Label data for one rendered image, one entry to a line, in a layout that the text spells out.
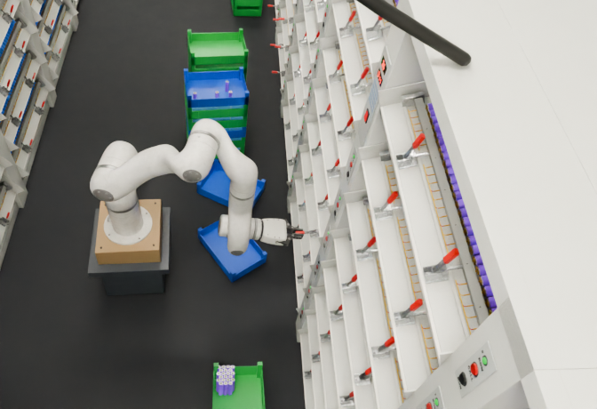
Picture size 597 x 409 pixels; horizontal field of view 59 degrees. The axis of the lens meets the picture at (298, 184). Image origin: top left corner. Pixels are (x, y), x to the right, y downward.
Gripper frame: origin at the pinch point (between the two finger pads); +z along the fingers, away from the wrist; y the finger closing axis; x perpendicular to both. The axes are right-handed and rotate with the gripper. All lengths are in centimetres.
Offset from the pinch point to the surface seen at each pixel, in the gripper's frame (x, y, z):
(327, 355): 0.3, 49.2, 7.2
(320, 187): 19.3, -9.5, 3.8
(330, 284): 19.1, 32.1, 3.6
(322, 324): -0.1, 38.0, 6.5
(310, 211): 0.0, -11.9, 6.4
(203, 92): -16, -90, -38
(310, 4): 39, -101, 1
